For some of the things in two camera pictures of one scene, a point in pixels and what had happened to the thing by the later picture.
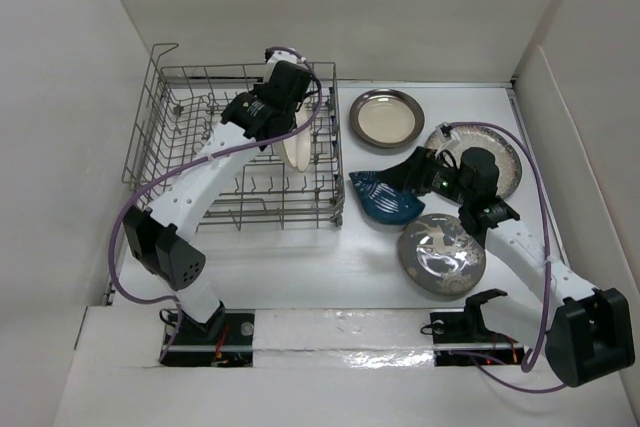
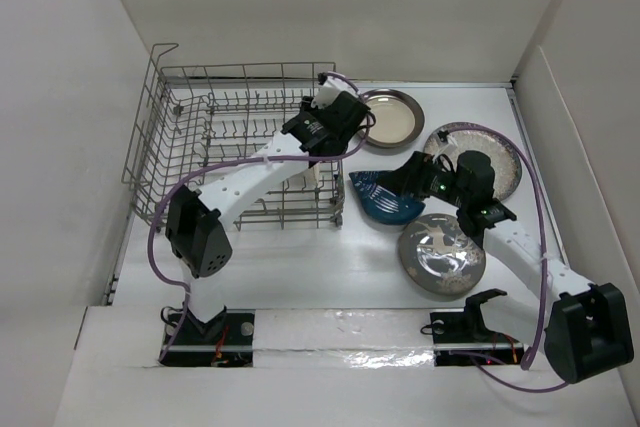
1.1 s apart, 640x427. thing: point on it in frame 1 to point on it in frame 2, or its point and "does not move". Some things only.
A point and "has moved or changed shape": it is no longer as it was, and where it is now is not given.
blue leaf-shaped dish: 383,200 does not move
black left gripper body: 291,115 to 343,148
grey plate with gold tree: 440,255 does not move
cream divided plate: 298,147 has moved or changed shape
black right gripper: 414,172 does not move
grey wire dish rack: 181,103 does not move
